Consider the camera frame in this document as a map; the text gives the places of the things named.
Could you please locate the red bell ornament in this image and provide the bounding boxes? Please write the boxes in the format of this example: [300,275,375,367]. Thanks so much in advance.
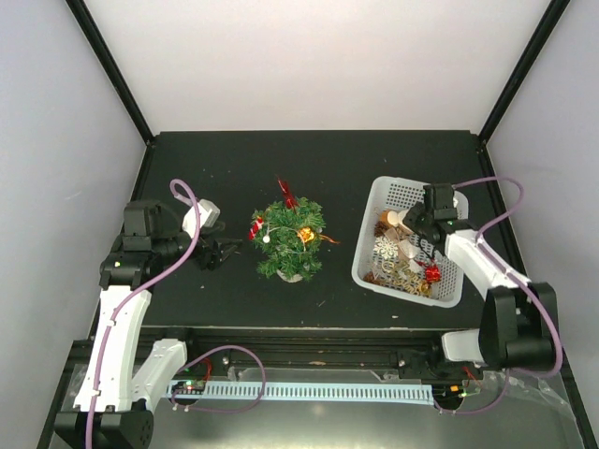
[248,216,264,240]

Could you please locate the white bulb string lights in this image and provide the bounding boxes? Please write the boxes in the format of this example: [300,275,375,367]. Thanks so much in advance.
[261,226,306,254]

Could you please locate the white plastic basket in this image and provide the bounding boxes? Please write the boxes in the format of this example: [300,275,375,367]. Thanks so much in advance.
[351,176,463,309]

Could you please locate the small green christmas tree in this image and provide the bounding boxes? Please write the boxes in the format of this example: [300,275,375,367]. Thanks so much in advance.
[248,197,326,283]

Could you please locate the red star tree topper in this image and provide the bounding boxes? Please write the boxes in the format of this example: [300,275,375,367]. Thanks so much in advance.
[277,178,299,211]

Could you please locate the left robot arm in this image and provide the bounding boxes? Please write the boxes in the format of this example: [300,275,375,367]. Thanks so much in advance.
[54,199,241,448]

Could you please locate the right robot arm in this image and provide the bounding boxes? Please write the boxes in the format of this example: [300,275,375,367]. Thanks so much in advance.
[402,183,563,377]

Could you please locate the gold merry christmas sign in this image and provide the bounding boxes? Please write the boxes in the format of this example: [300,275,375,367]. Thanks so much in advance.
[375,260,432,297]

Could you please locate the burlap lace bow ornament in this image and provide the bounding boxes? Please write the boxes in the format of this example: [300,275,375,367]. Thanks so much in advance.
[387,228,420,262]

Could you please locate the wooden snowman ornament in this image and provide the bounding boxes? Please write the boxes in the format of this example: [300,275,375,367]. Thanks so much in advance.
[380,210,413,234]

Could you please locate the pine cone ornament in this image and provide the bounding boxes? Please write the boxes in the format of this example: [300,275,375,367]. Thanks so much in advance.
[373,221,388,238]

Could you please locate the white snowflake ornament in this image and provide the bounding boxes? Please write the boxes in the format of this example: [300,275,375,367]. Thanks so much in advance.
[373,236,399,260]

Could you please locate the red gift box ornament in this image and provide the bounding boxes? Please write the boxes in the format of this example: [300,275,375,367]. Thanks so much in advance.
[425,264,442,284]

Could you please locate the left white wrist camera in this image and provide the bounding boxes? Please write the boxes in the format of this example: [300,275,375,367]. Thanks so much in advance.
[182,199,221,238]

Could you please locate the light blue cable duct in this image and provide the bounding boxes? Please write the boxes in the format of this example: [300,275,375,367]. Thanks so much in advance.
[163,380,434,406]

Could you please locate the right black frame post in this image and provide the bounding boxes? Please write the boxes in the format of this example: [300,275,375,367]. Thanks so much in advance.
[478,0,570,145]

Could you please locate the black frame post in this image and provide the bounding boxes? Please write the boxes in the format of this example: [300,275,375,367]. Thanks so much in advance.
[66,0,154,145]
[478,0,570,145]

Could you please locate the left black frame post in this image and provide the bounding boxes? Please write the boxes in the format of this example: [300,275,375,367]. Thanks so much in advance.
[66,0,154,145]

